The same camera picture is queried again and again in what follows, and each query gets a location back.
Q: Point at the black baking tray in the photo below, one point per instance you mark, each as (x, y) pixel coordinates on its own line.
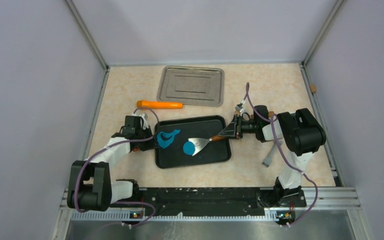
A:
(195, 127)

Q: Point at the silver metal tray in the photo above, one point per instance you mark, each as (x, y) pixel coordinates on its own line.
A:
(197, 86)

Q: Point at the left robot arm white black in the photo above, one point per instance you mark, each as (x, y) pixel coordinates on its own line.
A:
(90, 187)

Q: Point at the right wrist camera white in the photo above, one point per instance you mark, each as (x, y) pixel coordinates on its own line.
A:
(239, 109)

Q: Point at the blue dough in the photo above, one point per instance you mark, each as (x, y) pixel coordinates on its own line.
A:
(165, 139)

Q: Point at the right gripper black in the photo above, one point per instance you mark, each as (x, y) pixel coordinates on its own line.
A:
(234, 129)

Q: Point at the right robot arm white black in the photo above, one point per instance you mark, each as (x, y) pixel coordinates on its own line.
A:
(300, 131)

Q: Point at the wooden rolling pin roller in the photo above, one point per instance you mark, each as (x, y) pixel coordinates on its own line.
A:
(265, 117)

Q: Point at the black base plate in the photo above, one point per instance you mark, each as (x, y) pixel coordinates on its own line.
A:
(213, 201)

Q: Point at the small wooden cork piece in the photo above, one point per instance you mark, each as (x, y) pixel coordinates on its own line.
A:
(312, 88)

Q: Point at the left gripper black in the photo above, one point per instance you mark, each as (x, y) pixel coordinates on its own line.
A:
(150, 145)

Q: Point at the round blue dough wrapper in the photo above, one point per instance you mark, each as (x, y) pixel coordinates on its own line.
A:
(189, 148)

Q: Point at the grey dumbbell-shaped tool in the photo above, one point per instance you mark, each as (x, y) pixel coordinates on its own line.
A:
(269, 157)

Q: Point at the metal scraper wooden handle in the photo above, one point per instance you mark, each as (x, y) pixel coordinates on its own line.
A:
(201, 143)

